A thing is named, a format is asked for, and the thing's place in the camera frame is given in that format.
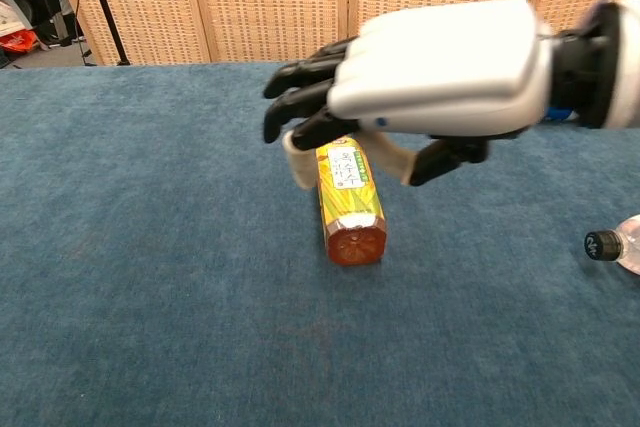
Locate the yellow tea bottle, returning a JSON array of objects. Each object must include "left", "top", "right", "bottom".
[{"left": 314, "top": 135, "right": 389, "bottom": 267}]

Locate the blue table cloth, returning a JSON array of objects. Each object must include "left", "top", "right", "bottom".
[{"left": 0, "top": 53, "right": 640, "bottom": 427}]

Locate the wicker folding screen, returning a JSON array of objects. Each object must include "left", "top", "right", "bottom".
[{"left": 45, "top": 0, "right": 640, "bottom": 67}]

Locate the black tripod stand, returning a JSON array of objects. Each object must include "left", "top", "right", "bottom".
[{"left": 79, "top": 0, "right": 132, "bottom": 67}]

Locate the clear bottle white red label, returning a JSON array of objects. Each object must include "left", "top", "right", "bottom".
[{"left": 582, "top": 213, "right": 640, "bottom": 277}]

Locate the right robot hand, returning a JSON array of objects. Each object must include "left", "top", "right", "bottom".
[{"left": 262, "top": 0, "right": 556, "bottom": 189}]

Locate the orange plastic bag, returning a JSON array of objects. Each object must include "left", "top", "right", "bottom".
[{"left": 0, "top": 29, "right": 40, "bottom": 54}]

